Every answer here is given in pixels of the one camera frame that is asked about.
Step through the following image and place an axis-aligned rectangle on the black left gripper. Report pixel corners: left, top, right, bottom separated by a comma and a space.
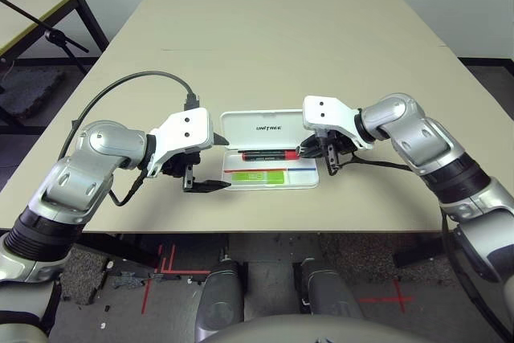
162, 131, 234, 194

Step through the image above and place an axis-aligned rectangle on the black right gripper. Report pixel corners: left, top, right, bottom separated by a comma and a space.
296, 129, 355, 178

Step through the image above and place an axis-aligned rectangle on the black marker with red cap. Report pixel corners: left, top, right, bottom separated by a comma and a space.
240, 149, 302, 161

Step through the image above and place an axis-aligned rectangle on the white plastic pencil case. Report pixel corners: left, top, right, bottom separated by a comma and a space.
219, 108, 321, 190

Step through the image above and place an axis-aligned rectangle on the black table foot beam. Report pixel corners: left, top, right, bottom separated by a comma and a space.
75, 234, 160, 272
393, 238, 455, 267

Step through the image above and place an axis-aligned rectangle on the grey robot left leg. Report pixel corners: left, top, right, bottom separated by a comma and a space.
198, 260, 246, 332

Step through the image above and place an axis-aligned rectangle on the grey robot leg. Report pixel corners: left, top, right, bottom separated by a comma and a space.
295, 258, 362, 318
198, 260, 246, 332

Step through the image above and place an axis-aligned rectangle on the grey robot right leg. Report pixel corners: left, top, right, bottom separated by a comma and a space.
295, 258, 362, 318

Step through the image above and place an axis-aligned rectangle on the grey robot torso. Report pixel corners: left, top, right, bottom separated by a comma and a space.
208, 313, 507, 343

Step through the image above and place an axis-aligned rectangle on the black foam floor mat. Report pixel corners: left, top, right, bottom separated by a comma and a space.
0, 67, 65, 119

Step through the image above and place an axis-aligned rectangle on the black tripod stand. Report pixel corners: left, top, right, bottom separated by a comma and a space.
0, 0, 90, 75

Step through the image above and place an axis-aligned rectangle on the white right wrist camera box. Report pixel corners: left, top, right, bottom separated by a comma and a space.
301, 96, 377, 150

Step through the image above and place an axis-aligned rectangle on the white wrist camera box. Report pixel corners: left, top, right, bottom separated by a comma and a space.
301, 96, 377, 150
146, 106, 215, 178

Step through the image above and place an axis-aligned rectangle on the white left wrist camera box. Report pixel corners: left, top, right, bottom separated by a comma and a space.
146, 106, 215, 178

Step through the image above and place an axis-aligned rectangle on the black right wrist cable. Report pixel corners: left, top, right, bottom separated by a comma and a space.
339, 153, 514, 343

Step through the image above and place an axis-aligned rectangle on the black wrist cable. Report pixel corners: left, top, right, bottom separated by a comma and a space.
58, 71, 202, 207
339, 153, 514, 343

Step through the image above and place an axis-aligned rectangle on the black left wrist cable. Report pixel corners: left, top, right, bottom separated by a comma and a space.
58, 71, 202, 207

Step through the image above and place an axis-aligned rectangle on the beige table with black frame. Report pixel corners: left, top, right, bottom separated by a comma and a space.
0, 0, 109, 59

